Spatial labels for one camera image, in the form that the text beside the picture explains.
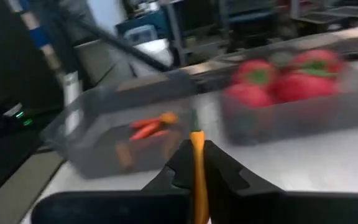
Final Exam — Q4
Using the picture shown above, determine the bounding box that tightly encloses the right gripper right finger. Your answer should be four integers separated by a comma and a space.
204, 139, 358, 224

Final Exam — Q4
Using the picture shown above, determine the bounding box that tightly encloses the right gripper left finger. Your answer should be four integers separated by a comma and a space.
31, 139, 195, 224

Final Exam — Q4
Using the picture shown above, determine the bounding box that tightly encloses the red chili pepper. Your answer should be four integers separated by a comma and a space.
149, 129, 170, 139
129, 117, 163, 130

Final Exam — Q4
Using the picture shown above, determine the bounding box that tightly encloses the strawberry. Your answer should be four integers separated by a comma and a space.
233, 58, 279, 91
290, 49, 344, 78
273, 73, 338, 103
224, 83, 275, 108

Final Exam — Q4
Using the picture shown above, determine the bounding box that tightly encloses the grey translucent plastic bin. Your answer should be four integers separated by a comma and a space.
218, 40, 358, 146
40, 70, 198, 180

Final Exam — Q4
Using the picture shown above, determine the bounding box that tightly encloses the wooden table board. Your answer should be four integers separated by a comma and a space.
0, 149, 67, 224

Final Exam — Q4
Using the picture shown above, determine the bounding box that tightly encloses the white pole blue band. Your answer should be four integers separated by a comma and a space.
4, 0, 85, 138

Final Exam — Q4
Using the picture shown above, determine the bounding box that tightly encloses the black slanted bar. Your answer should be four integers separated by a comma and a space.
70, 17, 172, 72

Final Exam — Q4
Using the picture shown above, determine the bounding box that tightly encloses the blue storage box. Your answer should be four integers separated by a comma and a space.
115, 11, 167, 44

